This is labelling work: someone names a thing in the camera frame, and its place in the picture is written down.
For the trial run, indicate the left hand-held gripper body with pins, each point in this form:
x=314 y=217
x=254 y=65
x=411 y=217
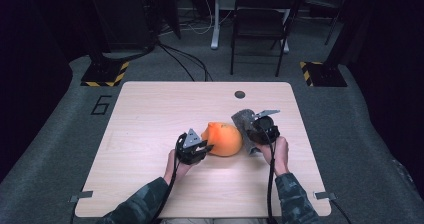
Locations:
x=190 y=150

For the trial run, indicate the person's left hand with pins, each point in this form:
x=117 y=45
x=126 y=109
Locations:
x=178 y=170

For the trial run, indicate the black cabinet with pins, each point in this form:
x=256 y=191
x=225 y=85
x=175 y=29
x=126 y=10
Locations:
x=123 y=17

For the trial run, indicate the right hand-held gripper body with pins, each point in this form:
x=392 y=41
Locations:
x=266 y=130

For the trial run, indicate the white desk leg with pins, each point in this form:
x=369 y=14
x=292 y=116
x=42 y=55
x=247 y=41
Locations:
x=215 y=24

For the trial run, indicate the grey tape strip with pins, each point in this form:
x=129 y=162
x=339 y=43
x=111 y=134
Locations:
x=325 y=195
x=81 y=195

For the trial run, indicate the black folding chair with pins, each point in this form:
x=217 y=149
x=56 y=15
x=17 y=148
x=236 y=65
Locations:
x=263 y=20

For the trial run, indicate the orange plush toy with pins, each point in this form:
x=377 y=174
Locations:
x=223 y=140

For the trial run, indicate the black striped stand base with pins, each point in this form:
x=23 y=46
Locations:
x=105 y=74
x=325 y=74

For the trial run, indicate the person's right hand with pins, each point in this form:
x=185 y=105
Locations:
x=278 y=155

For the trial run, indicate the grey cloth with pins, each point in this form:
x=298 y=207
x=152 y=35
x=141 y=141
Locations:
x=245 y=127

